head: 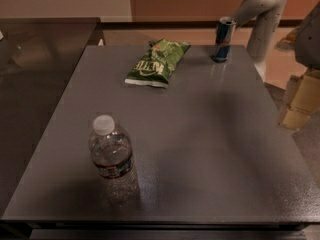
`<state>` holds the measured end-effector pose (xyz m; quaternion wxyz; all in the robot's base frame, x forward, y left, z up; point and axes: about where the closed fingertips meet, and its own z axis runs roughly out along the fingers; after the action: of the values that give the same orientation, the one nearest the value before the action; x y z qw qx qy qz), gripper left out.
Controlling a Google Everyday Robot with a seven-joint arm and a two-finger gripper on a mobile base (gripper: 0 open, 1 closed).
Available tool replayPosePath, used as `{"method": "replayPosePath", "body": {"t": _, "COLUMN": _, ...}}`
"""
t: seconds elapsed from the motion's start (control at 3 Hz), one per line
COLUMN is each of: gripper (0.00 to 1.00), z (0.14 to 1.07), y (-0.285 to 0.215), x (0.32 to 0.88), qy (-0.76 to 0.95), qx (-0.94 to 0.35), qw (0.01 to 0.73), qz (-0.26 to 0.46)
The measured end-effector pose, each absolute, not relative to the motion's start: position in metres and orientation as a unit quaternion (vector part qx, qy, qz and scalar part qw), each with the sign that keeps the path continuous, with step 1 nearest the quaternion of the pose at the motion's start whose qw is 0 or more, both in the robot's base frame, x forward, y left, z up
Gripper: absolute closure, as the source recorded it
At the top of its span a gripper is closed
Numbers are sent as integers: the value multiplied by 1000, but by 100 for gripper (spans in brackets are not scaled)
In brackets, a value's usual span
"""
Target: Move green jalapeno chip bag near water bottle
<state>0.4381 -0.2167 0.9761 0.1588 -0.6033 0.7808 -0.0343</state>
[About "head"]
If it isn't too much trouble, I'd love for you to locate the green jalapeno chip bag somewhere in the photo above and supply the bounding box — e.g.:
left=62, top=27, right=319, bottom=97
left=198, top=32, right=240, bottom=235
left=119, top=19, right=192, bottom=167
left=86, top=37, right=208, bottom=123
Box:
left=125, top=39, right=190, bottom=88

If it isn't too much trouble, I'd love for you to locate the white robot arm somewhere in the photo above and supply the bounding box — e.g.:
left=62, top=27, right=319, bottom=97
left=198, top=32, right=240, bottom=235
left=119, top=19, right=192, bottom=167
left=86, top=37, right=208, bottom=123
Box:
left=232, top=0, right=320, bottom=130

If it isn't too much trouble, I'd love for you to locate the clear plastic water bottle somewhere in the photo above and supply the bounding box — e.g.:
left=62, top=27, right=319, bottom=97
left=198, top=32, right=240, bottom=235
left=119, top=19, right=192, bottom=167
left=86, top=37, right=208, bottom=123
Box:
left=88, top=115, right=139, bottom=206

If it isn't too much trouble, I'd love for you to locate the blue silver energy drink can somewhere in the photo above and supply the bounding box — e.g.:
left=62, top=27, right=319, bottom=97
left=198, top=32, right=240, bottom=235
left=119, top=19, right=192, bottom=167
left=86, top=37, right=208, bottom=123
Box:
left=212, top=17, right=236, bottom=63

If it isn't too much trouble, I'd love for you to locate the dark side table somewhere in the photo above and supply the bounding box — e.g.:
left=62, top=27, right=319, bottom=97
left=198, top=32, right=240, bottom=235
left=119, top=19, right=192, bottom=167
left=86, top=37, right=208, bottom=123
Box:
left=0, top=18, right=98, bottom=216

